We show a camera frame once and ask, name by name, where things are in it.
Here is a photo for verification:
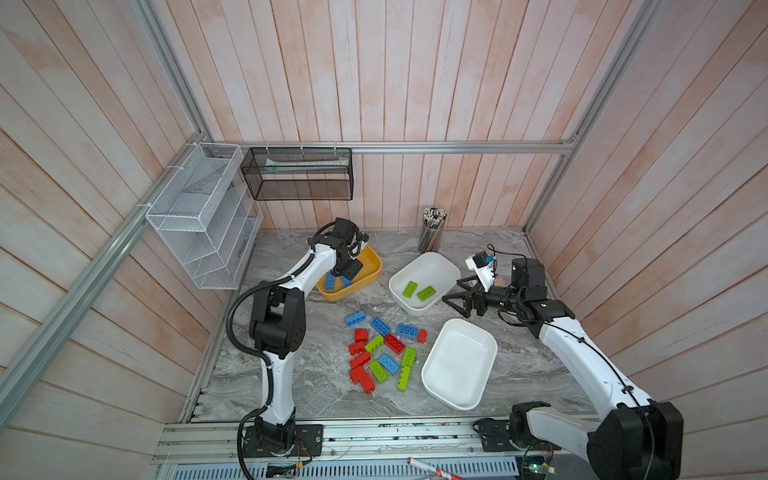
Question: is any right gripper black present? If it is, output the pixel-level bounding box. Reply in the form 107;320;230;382
443;274;521;318

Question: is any green lego brick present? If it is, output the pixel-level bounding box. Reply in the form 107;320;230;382
402;281;418;299
365;335;384;355
397;366;411;392
417;286;436;302
402;347;417;368
368;360;390;383

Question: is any blue lego brick pair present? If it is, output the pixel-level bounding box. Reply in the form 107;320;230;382
345;311;366;327

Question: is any red lego brick top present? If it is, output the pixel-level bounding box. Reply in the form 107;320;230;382
354;329;370;344

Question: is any red lego brick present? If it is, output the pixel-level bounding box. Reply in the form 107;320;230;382
348;341;366;356
384;334;406;355
354;329;370;344
350;351;372;369
350;366;376;394

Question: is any red lego brick bottom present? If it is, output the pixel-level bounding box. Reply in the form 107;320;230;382
350;366;376;394

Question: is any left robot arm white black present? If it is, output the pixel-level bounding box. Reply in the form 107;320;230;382
225;218;368;457

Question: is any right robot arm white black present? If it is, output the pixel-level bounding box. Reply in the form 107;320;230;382
443;251;684;479

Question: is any yellow plastic bin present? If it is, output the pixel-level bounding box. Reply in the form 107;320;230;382
316;246;383;302

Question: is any white plastic bin far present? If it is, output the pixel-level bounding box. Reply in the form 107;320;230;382
388;252;460;316

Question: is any white plastic bin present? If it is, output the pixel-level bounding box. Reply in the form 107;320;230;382
421;318;498;411
388;252;460;316

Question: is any white plastic bin near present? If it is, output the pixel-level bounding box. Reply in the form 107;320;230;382
421;318;498;411

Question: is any green lego brick bottom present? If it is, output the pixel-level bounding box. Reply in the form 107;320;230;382
397;366;411;392

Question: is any red white marker pen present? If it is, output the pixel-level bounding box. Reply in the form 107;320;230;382
407;457;465;480

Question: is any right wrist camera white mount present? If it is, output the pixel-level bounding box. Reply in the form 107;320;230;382
465;251;497;292

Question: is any black mesh wall basket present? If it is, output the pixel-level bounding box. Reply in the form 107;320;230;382
240;147;355;202

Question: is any white wire mesh shelf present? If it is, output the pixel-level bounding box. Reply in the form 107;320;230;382
146;143;263;290

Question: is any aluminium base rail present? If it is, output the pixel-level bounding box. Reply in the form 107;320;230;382
149;416;595;479

